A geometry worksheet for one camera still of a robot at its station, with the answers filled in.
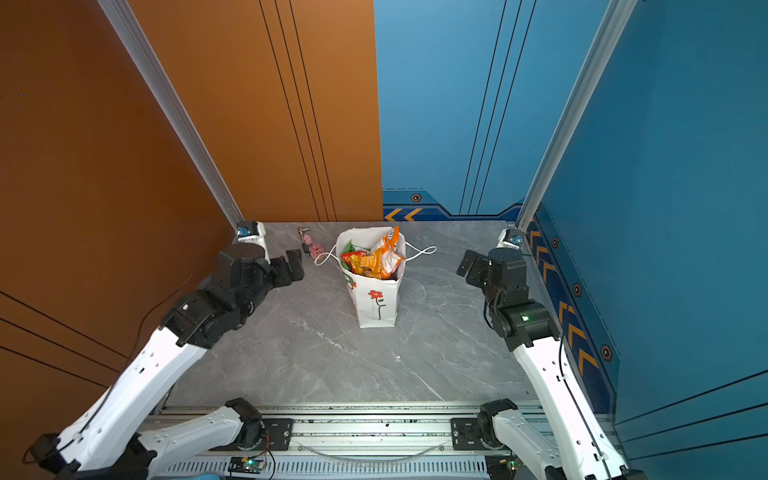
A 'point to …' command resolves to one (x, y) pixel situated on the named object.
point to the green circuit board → (246, 464)
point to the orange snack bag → (390, 259)
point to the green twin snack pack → (349, 247)
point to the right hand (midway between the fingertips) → (478, 257)
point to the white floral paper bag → (375, 300)
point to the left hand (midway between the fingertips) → (285, 252)
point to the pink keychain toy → (308, 247)
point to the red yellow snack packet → (354, 259)
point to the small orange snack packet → (370, 265)
